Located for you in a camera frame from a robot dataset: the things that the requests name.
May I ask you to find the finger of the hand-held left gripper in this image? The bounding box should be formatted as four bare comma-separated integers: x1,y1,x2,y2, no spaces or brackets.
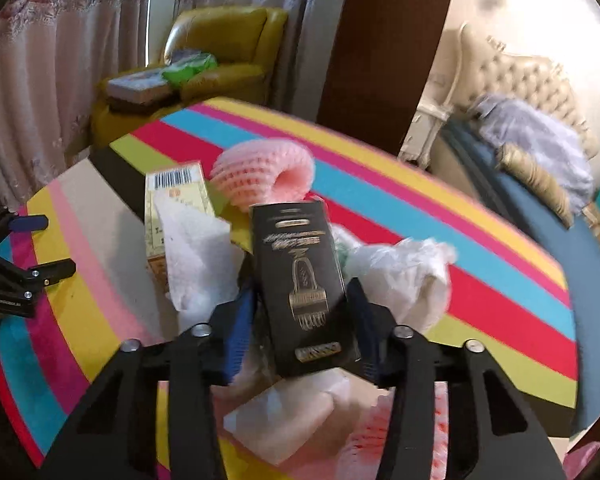
22,259,77,288
7,215,50,233

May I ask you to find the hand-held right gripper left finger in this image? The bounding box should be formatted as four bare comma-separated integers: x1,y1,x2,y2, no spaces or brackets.
40,280,258,480

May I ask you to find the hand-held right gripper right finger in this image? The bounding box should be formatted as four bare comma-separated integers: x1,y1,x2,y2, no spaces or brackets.
347,277,568,480

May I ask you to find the black cardboard box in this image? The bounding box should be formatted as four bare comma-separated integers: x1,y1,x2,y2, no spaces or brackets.
249,199,362,378

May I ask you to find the yellow cardboard box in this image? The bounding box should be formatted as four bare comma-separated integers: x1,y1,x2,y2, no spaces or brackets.
145,161,217,286

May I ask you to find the bin with pink bag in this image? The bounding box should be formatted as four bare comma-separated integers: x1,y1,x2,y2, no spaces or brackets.
565,440,600,480

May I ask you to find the white crumpled plastic bag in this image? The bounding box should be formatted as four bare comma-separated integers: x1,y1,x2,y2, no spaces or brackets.
347,237,456,333

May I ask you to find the white crumpled tissue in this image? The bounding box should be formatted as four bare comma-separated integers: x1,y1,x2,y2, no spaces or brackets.
152,192,246,331

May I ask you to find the white foam block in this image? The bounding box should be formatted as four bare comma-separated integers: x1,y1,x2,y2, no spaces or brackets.
223,375,351,466

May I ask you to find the orange and pink foam net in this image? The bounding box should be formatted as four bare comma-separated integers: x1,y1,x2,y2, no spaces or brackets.
340,400,397,480

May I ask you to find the pale pink foam net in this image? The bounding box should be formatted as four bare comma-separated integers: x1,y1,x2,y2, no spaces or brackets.
210,140,316,216

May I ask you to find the blue mattress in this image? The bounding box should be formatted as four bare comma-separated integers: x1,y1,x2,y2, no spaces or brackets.
430,120,600,431

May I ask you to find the flat cardboard box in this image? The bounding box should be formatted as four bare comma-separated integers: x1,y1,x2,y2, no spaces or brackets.
105,70,173,103

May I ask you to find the white nightstand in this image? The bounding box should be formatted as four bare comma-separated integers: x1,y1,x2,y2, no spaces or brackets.
399,105,448,161

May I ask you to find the striped beige pillow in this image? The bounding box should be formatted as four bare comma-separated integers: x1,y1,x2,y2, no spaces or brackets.
497,142,576,228

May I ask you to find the green packet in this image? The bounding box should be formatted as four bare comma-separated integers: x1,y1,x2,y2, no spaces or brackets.
162,52,218,86

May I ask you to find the yellow leather armchair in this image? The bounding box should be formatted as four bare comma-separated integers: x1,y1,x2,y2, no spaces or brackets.
90,6,288,148

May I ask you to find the brown wooden door frame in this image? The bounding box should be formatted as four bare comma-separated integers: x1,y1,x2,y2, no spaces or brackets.
315,0,461,156

